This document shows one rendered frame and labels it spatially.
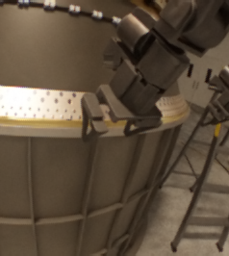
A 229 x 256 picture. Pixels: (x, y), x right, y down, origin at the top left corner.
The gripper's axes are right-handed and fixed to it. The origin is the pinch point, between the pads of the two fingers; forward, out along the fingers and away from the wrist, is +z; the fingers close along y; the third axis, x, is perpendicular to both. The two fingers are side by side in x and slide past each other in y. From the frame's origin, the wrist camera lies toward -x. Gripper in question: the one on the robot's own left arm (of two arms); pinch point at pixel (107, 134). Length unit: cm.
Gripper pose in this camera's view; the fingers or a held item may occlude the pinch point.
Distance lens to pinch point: 36.4
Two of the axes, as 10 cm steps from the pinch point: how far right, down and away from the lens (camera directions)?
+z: -4.8, 5.8, 6.6
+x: 4.2, 8.1, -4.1
